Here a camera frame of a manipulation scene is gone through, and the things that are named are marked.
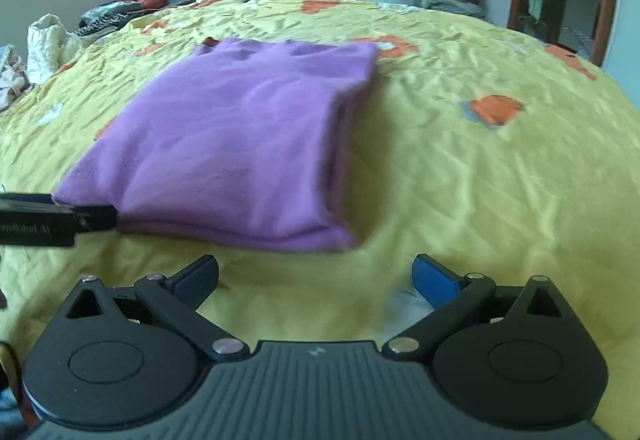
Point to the yellow carrot print quilt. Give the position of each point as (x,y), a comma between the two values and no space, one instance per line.
(478,146)

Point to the purple knit sweater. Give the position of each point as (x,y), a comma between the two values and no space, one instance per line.
(243,143)

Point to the white padded jacket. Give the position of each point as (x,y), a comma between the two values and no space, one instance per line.
(49,47)

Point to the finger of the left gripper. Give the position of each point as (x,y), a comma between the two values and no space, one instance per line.
(36,220)

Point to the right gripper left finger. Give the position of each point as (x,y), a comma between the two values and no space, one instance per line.
(173,303)

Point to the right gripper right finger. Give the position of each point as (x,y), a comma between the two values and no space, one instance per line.
(456,301)

